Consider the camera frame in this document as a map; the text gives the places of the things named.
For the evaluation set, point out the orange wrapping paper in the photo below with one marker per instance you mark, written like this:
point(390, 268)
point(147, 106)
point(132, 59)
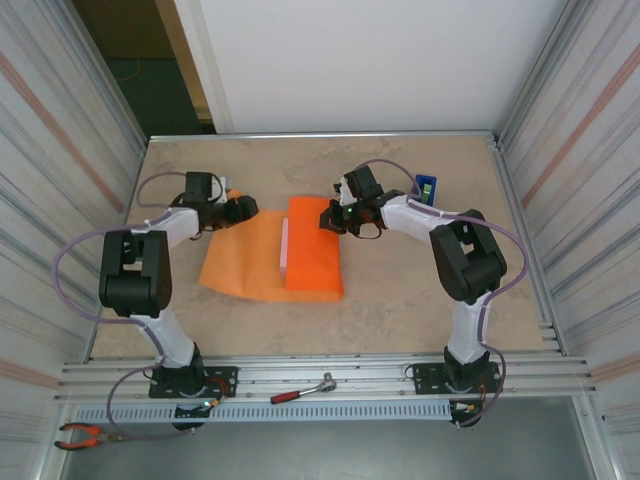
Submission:
point(315, 270)

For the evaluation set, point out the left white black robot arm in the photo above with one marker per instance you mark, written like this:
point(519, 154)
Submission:
point(135, 270)

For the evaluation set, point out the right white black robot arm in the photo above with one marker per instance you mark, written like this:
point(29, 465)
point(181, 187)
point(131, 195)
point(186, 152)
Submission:
point(470, 260)

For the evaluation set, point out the blue tape dispenser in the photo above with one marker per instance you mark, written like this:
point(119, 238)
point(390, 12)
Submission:
point(427, 179)

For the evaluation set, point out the white door frame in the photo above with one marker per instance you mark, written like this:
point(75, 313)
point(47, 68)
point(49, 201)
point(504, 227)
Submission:
point(205, 65)

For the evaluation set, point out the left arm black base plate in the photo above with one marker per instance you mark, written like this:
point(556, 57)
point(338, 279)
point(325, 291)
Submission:
point(225, 375)

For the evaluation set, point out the wide aluminium frame rail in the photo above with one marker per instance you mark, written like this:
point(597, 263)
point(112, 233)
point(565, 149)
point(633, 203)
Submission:
point(370, 372)

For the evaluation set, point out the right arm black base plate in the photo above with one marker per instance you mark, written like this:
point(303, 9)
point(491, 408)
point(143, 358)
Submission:
point(425, 380)

